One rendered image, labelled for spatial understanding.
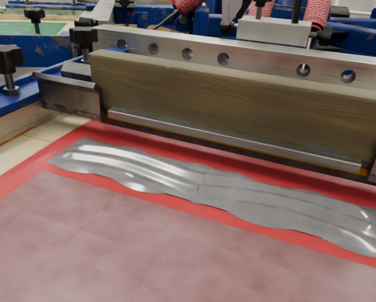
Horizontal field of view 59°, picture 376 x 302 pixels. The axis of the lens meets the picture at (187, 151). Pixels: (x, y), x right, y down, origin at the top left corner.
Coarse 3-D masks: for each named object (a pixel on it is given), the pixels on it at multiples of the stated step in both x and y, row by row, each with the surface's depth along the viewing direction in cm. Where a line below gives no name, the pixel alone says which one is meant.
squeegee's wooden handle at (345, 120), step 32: (96, 64) 41; (128, 64) 39; (160, 64) 38; (192, 64) 38; (128, 96) 42; (160, 96) 40; (192, 96) 38; (224, 96) 37; (256, 96) 35; (288, 96) 34; (320, 96) 33; (352, 96) 32; (224, 128) 38; (256, 128) 37; (288, 128) 36; (320, 128) 34; (352, 128) 33
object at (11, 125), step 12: (24, 108) 43; (36, 108) 45; (0, 120) 40; (12, 120) 42; (24, 120) 44; (36, 120) 46; (48, 120) 48; (0, 132) 40; (12, 132) 42; (24, 132) 44; (0, 144) 41
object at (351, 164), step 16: (112, 112) 42; (128, 112) 42; (160, 128) 40; (176, 128) 39; (192, 128) 39; (208, 128) 39; (240, 144) 37; (256, 144) 36; (272, 144) 36; (288, 144) 36; (304, 160) 35; (320, 160) 34; (336, 160) 34; (352, 160) 34
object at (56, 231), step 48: (144, 144) 43; (192, 144) 44; (0, 192) 33; (48, 192) 33; (96, 192) 34; (144, 192) 34; (0, 240) 28; (48, 240) 28; (96, 240) 28; (144, 240) 28; (0, 288) 24; (48, 288) 24; (96, 288) 24
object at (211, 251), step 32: (224, 160) 40; (256, 160) 41; (320, 192) 36; (352, 192) 36; (192, 224) 30; (224, 224) 31; (160, 256) 27; (192, 256) 27; (224, 256) 27; (256, 256) 27; (288, 256) 27; (320, 256) 28; (352, 256) 28; (160, 288) 24; (192, 288) 24; (224, 288) 25; (256, 288) 25; (288, 288) 25; (320, 288) 25; (352, 288) 25
